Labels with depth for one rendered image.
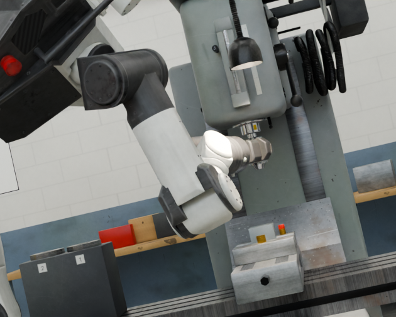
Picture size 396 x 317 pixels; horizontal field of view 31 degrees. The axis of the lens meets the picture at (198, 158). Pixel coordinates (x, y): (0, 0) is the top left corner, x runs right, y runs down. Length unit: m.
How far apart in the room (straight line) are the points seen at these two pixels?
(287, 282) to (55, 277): 0.60
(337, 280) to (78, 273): 0.64
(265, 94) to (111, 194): 4.57
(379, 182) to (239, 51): 4.01
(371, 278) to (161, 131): 0.66
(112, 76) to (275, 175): 0.99
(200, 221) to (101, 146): 4.92
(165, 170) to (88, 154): 4.97
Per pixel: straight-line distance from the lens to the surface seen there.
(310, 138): 2.17
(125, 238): 5.60
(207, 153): 1.51
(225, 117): 1.72
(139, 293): 6.23
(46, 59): 1.34
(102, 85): 1.29
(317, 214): 2.15
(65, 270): 1.86
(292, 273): 1.61
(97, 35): 1.39
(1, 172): 6.53
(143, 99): 1.31
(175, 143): 1.30
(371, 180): 5.49
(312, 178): 2.17
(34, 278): 1.89
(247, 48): 1.55
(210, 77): 1.74
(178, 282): 6.15
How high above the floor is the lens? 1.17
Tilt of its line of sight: 2 degrees up
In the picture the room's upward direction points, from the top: 13 degrees counter-clockwise
